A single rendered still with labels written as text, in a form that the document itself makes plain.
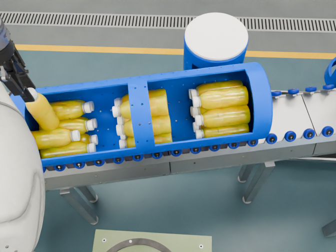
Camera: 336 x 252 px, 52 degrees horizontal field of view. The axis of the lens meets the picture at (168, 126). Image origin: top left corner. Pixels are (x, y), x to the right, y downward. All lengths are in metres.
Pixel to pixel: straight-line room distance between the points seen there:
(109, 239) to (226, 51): 0.89
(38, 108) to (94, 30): 2.03
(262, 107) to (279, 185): 1.27
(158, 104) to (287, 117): 0.59
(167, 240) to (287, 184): 1.41
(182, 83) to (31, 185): 1.05
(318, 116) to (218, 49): 0.50
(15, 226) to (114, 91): 1.06
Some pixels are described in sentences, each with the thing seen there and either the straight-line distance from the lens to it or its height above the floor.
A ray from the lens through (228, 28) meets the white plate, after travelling 1.60.
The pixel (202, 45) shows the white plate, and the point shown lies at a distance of 1.52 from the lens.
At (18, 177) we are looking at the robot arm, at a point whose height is 1.87.
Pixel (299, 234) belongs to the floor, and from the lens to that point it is 2.33.
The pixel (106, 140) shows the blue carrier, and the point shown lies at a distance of 1.38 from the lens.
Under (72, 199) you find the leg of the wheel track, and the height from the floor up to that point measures 0.52.
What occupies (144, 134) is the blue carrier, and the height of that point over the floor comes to 1.17.
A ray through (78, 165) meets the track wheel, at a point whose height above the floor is 0.96.
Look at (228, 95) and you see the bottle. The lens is 1.21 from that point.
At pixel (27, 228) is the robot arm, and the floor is 1.86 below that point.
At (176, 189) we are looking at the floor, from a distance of 2.28.
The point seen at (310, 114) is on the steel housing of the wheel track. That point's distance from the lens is 1.54.
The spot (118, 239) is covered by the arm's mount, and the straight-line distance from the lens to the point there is 1.14.
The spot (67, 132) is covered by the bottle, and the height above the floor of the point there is 1.12.
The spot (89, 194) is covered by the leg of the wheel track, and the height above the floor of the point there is 0.16.
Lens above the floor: 2.17
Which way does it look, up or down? 61 degrees down
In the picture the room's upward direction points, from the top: 4 degrees counter-clockwise
